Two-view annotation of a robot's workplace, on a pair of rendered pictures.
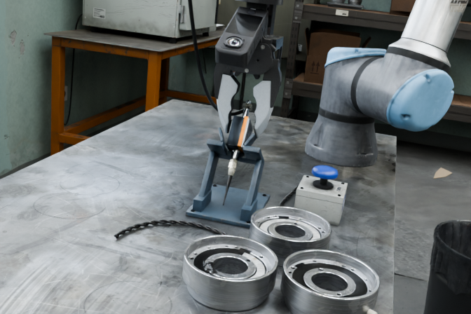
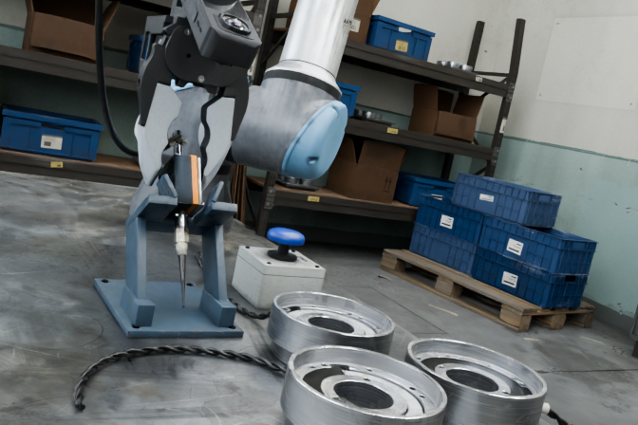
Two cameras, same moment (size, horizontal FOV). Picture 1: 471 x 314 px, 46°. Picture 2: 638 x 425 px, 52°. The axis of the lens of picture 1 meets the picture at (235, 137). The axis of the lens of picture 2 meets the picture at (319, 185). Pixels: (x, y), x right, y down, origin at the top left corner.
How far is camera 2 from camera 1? 46 cm
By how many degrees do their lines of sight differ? 45
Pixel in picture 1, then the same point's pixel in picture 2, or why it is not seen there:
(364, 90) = (247, 127)
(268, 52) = not seen: hidden behind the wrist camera
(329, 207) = (307, 285)
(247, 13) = not seen: outside the picture
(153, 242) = (150, 397)
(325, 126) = not seen: hidden behind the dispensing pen
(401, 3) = (45, 37)
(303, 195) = (273, 274)
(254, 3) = not seen: outside the picture
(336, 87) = (195, 123)
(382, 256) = (405, 337)
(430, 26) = (326, 47)
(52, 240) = not seen: outside the picture
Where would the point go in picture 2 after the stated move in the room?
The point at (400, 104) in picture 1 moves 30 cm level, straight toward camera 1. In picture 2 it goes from (309, 144) to (449, 189)
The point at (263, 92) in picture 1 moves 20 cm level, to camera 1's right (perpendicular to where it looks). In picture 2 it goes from (223, 117) to (366, 142)
